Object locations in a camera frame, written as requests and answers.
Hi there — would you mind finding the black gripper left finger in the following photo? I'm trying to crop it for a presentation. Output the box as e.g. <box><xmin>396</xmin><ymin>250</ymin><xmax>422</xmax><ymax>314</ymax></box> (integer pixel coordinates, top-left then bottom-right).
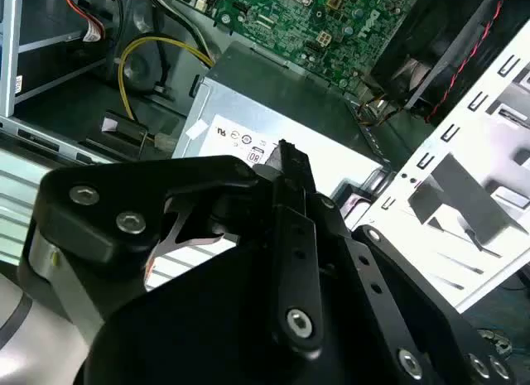
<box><xmin>35</xmin><ymin>139</ymin><xmax>327</xmax><ymax>356</ymax></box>

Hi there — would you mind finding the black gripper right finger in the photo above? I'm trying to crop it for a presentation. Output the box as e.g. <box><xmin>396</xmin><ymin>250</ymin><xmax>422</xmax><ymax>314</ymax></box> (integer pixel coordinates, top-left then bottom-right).
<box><xmin>291</xmin><ymin>147</ymin><xmax>521</xmax><ymax>385</ymax></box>

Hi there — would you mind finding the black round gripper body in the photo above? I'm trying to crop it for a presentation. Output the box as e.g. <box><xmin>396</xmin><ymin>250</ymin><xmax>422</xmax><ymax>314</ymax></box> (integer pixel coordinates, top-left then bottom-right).
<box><xmin>76</xmin><ymin>239</ymin><xmax>407</xmax><ymax>385</ymax></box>

